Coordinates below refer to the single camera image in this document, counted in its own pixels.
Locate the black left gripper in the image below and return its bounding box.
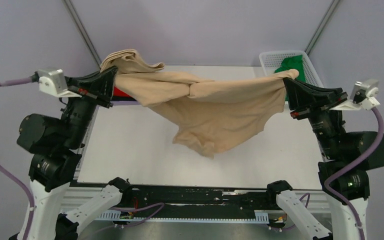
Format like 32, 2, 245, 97
64, 63, 119, 146

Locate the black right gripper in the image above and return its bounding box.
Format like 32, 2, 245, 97
281, 74, 345, 156

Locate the beige t shirt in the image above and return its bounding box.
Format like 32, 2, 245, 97
100, 49, 299, 158

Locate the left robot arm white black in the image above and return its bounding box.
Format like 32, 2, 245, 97
13, 66, 133, 240

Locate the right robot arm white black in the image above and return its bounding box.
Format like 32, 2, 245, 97
265, 77, 384, 240

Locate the folded red t shirt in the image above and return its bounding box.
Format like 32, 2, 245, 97
112, 87, 133, 101

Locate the green t shirt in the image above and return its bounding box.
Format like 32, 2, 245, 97
274, 54, 307, 83

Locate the white plastic basket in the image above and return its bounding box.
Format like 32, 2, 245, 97
258, 50, 325, 114

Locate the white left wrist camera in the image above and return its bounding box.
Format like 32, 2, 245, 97
37, 68, 80, 98

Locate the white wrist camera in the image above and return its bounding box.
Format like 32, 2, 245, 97
37, 68, 80, 98
330, 78, 380, 111

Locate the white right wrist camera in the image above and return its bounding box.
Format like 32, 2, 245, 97
330, 78, 380, 111

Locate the left aluminium frame post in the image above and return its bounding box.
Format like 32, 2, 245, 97
62, 0, 102, 67

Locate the aluminium frame post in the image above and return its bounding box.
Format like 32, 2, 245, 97
62, 0, 102, 67
304, 0, 342, 56

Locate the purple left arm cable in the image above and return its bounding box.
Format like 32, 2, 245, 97
0, 76, 40, 240

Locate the right aluminium frame post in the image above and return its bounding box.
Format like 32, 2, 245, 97
304, 0, 342, 56

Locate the white slotted cable duct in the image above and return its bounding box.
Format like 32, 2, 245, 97
95, 209, 270, 224

